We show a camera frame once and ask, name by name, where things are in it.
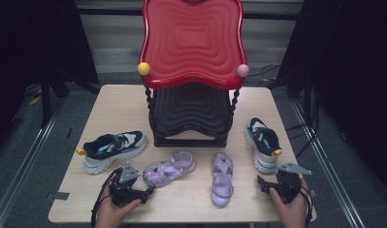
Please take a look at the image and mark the yellow floor strip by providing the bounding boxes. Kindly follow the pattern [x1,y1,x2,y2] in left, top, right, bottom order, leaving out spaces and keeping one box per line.
[27,94,43,107]

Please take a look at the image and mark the person's right hand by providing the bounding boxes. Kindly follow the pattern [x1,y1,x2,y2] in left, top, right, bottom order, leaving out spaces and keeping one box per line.
[269,179,310,228]

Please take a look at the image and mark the metal floor rail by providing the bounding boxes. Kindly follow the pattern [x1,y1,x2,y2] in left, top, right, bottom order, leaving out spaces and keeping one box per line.
[290,100,367,228]
[0,104,66,228]

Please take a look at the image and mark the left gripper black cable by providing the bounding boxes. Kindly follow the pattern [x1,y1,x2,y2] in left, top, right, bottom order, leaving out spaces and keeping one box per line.
[90,166,123,228]

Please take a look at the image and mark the black cable by wall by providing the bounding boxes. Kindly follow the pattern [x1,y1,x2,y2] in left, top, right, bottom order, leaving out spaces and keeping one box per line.
[246,64,281,84]

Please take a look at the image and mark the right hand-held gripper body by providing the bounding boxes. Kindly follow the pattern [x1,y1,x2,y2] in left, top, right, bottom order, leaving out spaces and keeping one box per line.
[270,162,313,204]

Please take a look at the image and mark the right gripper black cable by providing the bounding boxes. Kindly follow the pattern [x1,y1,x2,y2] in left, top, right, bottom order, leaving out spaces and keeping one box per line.
[300,184,314,228]

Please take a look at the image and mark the black floor cables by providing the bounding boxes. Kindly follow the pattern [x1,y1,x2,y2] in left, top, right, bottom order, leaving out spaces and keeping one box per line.
[284,85,320,160]

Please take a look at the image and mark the navy and white sneaker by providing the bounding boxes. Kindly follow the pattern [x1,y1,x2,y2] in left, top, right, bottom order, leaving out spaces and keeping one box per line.
[75,130,148,176]
[243,117,283,175]

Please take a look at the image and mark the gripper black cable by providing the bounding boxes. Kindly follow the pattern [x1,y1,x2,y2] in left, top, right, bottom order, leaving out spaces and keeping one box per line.
[300,184,314,228]
[90,166,123,228]

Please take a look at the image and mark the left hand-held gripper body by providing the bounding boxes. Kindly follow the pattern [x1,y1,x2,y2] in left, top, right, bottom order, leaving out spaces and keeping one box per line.
[108,161,149,208]

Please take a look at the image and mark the person's left hand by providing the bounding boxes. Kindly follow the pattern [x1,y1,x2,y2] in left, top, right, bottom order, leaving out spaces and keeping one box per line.
[95,189,142,228]

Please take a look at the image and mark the red and black shoe rack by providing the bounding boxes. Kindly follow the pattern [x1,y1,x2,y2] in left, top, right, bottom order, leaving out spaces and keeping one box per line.
[137,0,250,148]

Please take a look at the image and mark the purple sandal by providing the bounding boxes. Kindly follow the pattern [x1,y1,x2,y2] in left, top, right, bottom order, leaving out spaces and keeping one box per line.
[142,150,197,188]
[210,151,235,208]

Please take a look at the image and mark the dark curtain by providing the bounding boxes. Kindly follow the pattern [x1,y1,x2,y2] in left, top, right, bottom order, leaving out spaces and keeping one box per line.
[276,0,387,199]
[0,0,100,153]

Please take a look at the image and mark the black metal stand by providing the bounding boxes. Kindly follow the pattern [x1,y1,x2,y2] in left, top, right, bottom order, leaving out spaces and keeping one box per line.
[39,75,70,129]

